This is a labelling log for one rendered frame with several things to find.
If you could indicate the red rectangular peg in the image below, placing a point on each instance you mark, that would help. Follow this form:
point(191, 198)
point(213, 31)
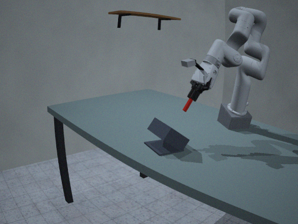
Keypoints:
point(187, 104)

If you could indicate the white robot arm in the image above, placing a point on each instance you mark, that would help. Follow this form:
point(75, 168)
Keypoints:
point(226, 54)

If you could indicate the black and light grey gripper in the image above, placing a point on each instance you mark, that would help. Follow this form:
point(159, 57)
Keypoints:
point(203, 79)

